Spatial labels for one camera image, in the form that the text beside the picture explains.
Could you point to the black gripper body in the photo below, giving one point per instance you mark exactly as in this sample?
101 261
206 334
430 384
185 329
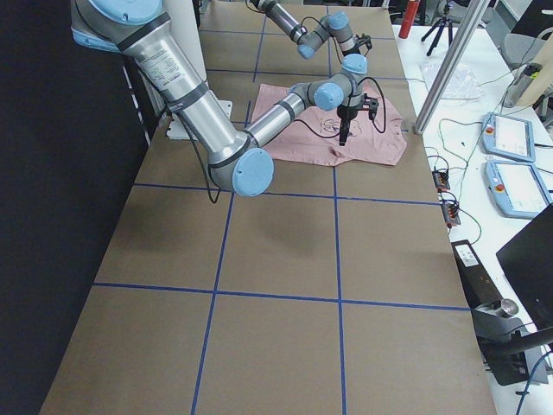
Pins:
346 113
351 51

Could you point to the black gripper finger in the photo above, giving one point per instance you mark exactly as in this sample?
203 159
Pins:
341 134
346 129

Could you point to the pink Snoopy t-shirt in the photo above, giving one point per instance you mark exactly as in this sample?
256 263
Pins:
314 138

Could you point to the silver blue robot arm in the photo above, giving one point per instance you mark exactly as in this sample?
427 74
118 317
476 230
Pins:
311 30
236 160

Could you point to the red cylinder bottle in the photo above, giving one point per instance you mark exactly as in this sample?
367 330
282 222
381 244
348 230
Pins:
408 18

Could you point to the clear plastic bag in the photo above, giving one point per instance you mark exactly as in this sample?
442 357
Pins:
462 84

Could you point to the red black relay board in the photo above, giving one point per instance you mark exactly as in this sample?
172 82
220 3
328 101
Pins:
440 179

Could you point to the upper blue teach pendant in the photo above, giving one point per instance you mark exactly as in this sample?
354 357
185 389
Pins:
508 137

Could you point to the blue teach pendant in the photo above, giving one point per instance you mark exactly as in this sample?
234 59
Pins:
517 189
508 137

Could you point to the lower blue teach pendant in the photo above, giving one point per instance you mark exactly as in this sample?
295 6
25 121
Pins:
517 189

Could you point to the black rectangular box device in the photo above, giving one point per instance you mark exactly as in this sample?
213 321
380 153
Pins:
480 291

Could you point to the black monitor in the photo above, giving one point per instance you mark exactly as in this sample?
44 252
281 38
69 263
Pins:
526 261

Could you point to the black camera tripod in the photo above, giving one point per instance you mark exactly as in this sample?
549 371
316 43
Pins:
444 23

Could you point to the aluminium frame post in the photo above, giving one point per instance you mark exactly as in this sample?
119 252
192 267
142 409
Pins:
452 58

